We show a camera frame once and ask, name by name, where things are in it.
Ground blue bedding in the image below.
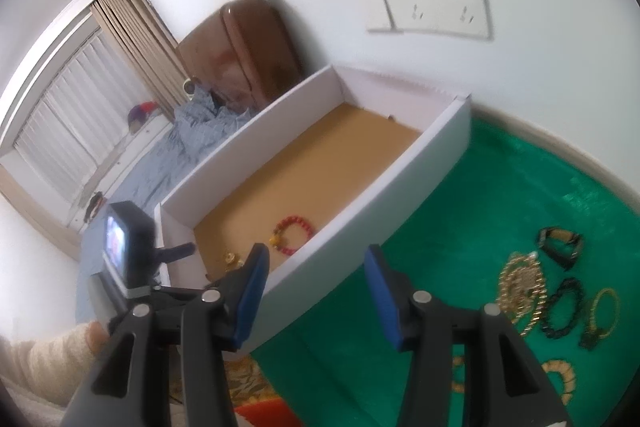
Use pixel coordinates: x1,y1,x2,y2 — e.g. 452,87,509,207
75,87,261,323

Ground white window blinds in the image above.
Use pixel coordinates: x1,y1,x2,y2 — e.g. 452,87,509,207
12,29,151,218

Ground white wall socket panel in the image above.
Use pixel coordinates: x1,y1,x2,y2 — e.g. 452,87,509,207
380,0,493,40

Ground person's left forearm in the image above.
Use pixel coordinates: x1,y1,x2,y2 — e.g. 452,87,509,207
0,319,109,408

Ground purple and red object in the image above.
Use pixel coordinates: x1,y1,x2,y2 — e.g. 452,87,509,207
127,102,160,132

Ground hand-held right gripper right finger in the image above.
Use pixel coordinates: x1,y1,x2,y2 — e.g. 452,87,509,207
363,245,573,427

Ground brown headboard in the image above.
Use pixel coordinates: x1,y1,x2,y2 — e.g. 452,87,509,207
175,0,303,108

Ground orange patterned cloth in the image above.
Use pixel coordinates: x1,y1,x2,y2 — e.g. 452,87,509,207
167,352,306,427

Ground beige curtain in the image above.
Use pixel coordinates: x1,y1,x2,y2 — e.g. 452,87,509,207
91,0,193,120

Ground gold bead bracelet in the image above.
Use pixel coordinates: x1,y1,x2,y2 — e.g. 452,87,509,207
451,355,468,394

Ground black bead bracelet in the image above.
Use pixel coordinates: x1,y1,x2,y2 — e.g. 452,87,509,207
542,278,586,339

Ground red bead bracelet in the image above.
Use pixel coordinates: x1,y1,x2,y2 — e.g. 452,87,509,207
270,215,317,254

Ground white cardboard box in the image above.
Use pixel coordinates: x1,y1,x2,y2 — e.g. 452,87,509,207
154,64,472,353

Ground small dark windowsill object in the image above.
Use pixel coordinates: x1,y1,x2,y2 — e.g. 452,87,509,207
85,191,107,220

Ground gold chain necklace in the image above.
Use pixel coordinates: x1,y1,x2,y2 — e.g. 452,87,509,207
497,252,548,338

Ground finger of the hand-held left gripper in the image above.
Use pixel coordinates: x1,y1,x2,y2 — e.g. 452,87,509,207
159,243,197,265

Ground thin gold bangle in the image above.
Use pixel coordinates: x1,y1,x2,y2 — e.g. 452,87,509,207
580,288,621,348

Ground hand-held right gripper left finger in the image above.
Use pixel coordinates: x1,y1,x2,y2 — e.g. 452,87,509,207
59,243,271,427

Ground black watch with tan strap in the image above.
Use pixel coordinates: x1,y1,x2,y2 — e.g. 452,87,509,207
536,227,585,270

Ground wooden bead bracelet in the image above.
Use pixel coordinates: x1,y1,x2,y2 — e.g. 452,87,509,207
542,359,576,405

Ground green cloth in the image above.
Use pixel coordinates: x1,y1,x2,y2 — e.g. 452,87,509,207
250,117,640,427

